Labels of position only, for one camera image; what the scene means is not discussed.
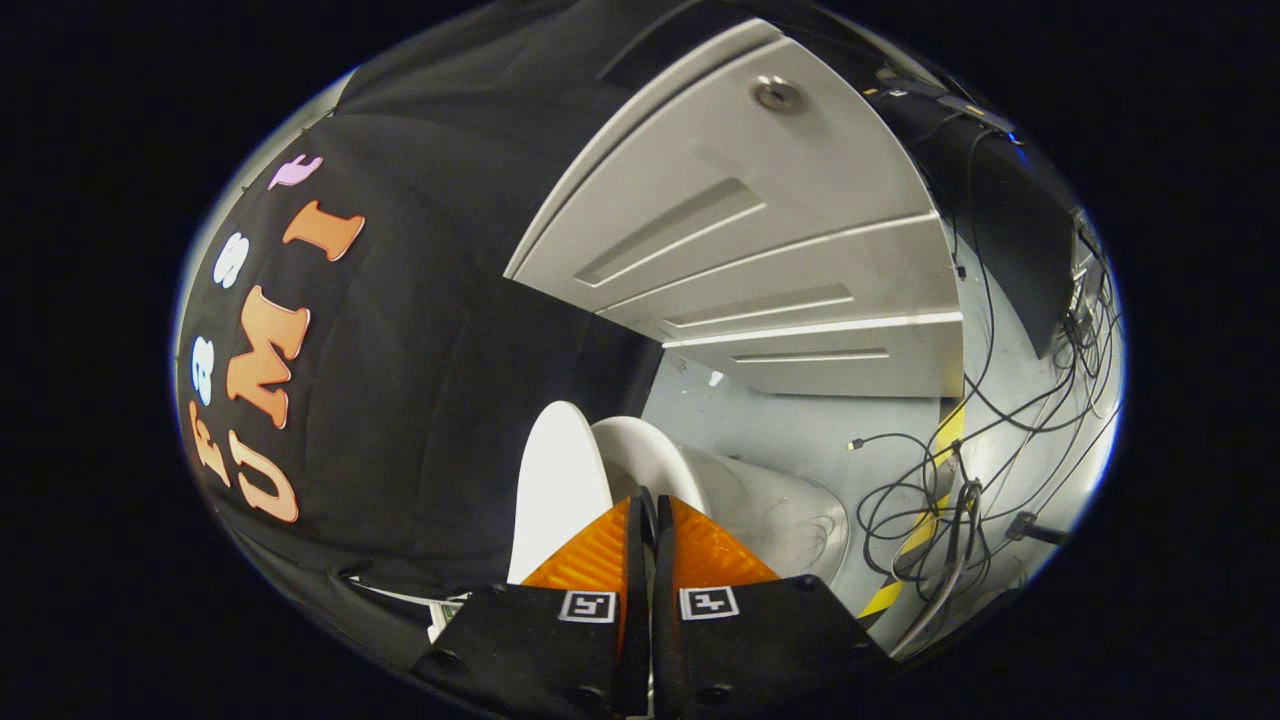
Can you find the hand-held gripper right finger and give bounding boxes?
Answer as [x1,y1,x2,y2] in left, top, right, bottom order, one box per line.
[652,492,897,720]

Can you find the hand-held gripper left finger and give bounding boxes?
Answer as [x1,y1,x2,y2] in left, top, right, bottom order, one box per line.
[410,487,653,720]

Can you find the white toilet lid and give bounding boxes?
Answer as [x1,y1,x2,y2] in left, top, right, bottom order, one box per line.
[507,401,614,586]

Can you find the white toilet bowl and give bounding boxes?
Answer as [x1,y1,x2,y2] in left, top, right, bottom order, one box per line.
[590,415,851,587]

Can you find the yellow black floor tape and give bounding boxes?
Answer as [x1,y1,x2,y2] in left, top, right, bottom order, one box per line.
[858,400,967,619]

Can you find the black backdrop cloth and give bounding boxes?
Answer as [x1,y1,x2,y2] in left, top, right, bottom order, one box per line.
[175,0,1081,676]

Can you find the tangle of black cables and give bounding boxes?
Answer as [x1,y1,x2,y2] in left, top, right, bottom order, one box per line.
[848,60,1123,661]

